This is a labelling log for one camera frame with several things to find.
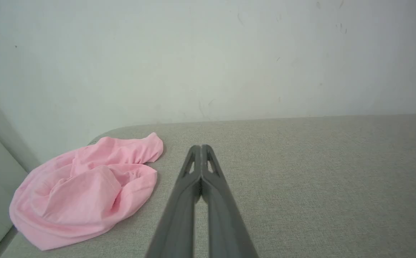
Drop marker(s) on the grey fabric sofa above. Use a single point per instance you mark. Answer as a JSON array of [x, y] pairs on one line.
[[319, 179]]

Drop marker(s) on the pink cloth garment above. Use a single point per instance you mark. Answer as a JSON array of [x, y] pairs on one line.
[[79, 193]]

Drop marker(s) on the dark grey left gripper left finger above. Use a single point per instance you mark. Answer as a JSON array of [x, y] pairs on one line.
[[179, 215]]

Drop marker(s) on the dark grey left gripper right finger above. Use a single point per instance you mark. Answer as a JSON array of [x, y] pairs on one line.
[[222, 215]]

